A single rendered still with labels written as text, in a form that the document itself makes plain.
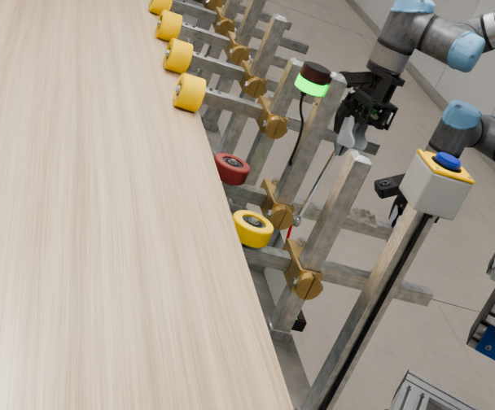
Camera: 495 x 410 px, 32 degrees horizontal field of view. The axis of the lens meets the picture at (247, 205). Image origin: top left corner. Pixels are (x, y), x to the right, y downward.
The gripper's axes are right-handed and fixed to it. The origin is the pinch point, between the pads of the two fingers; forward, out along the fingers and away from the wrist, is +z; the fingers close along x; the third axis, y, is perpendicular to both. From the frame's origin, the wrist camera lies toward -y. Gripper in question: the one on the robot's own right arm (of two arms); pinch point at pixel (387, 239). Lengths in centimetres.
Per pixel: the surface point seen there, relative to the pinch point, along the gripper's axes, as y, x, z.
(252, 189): -35.4, -0.8, -3.4
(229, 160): -42.5, 0.3, -8.0
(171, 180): -57, -16, -7
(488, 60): 252, 418, 28
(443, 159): -31, -56, -40
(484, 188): 219, 294, 83
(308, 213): -21.4, -1.5, -1.8
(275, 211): -31.6, -8.1, -3.4
